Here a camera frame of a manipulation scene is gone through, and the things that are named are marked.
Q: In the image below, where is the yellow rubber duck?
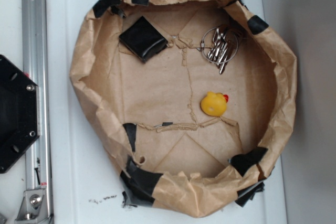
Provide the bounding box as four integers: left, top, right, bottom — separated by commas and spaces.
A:
200, 91, 229, 117

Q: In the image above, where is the brown paper bag bin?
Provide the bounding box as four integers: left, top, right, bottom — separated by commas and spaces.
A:
70, 0, 297, 217

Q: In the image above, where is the black square box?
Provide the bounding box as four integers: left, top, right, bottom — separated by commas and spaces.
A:
119, 16, 168, 63

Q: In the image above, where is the silver key bunch on ring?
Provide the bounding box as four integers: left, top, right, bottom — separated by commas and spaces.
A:
198, 25, 244, 74

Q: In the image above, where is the aluminium extrusion rail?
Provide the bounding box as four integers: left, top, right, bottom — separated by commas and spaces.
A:
22, 0, 54, 223

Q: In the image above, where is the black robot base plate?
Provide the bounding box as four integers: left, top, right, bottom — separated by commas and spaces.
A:
1, 55, 39, 174

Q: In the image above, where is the silver corner bracket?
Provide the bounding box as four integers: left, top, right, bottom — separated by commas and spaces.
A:
15, 189, 48, 223

